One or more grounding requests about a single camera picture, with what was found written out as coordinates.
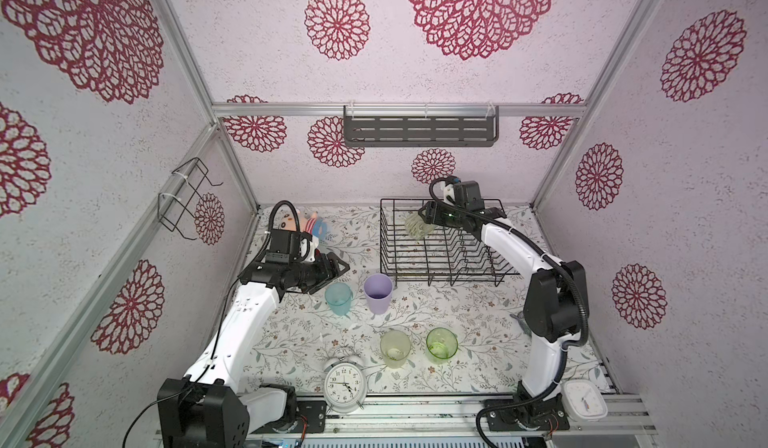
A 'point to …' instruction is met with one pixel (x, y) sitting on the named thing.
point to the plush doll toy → (309, 222)
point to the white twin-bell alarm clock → (345, 383)
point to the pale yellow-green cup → (395, 346)
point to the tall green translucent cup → (417, 228)
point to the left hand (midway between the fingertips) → (340, 276)
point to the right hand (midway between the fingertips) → (429, 207)
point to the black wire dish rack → (439, 237)
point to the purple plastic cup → (378, 289)
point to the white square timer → (583, 401)
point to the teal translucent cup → (339, 296)
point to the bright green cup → (441, 345)
